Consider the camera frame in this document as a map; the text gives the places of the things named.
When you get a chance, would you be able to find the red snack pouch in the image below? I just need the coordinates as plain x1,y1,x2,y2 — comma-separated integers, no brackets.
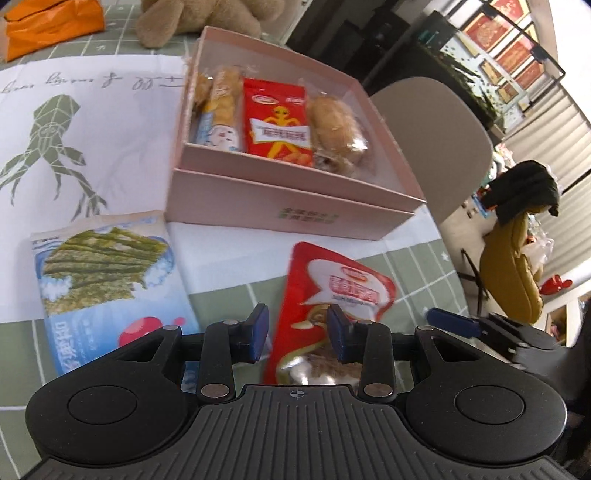
262,241,398,386

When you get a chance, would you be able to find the brown teddy bear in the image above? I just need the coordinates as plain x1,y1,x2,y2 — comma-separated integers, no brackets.
139,0,287,49

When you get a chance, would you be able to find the blue biscuit packet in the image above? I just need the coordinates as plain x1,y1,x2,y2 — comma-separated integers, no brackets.
196,65,245,153

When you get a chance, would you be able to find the seaweed snack packet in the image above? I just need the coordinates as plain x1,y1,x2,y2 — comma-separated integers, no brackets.
30,210,204,393

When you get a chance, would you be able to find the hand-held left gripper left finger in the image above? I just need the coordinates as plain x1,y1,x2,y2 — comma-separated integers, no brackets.
99,303,269,402

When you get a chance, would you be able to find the orange plastic bag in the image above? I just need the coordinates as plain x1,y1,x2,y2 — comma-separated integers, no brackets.
4,0,105,63

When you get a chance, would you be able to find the yellow chair with dark jacket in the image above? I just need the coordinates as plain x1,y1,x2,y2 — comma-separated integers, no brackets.
480,212,543,324

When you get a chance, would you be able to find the black metal frame cabinet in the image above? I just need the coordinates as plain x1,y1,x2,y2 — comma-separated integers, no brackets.
286,0,439,93

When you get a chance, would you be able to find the pink cardboard box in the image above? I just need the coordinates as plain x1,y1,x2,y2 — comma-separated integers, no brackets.
165,26,428,241

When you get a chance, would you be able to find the red toy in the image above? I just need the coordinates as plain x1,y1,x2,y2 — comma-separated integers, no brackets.
540,274,573,296

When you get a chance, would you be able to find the bread snack packet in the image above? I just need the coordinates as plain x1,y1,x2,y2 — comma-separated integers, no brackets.
305,91,377,176

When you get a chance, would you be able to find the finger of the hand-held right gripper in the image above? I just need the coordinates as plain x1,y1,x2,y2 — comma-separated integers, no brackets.
426,308,513,352

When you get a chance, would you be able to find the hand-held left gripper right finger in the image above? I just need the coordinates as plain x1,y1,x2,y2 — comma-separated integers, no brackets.
327,305,481,400

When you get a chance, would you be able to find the red packet with orange sticks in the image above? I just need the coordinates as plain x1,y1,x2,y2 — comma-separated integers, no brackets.
242,77,315,167

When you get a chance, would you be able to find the clear packet of fried twists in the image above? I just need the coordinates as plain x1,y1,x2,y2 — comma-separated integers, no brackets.
185,55,213,116

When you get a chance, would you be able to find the beige chair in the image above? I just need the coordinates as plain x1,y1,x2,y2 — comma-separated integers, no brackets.
369,76,495,227

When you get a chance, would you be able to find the black jacket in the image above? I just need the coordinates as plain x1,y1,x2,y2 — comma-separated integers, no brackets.
489,160,560,224

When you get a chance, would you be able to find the wall of red framed pictures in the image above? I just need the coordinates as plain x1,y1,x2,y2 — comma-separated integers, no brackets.
462,0,566,112

